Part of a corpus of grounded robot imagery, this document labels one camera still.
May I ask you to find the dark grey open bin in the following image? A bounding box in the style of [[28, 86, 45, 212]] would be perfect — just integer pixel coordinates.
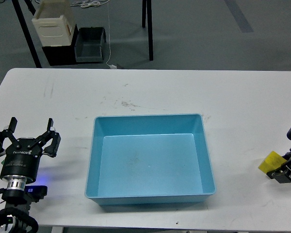
[[74, 27, 106, 63]]

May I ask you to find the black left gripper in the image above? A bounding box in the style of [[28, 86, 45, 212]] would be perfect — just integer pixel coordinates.
[[0, 117, 61, 183]]

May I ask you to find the black table leg left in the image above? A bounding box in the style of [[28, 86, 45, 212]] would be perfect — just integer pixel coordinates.
[[12, 0, 42, 68]]

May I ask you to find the cream plastic crate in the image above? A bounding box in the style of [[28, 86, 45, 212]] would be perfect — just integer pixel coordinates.
[[32, 0, 76, 47]]

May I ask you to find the white hanging cable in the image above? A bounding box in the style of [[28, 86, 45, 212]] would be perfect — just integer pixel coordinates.
[[106, 0, 112, 66]]

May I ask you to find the white coiled cable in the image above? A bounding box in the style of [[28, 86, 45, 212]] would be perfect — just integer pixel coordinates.
[[70, 0, 110, 8]]

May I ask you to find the light blue plastic box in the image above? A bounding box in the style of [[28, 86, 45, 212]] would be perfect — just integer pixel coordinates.
[[85, 114, 216, 205]]

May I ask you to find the yellow block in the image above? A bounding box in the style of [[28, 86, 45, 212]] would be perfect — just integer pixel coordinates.
[[258, 151, 287, 174]]

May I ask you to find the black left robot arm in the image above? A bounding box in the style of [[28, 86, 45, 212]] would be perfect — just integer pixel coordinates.
[[0, 117, 61, 233]]

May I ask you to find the black crate under cream crate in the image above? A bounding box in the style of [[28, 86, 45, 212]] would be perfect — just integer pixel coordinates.
[[41, 24, 79, 67]]

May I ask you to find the black table legs centre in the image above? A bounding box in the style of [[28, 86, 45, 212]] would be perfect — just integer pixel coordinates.
[[142, 0, 154, 61]]

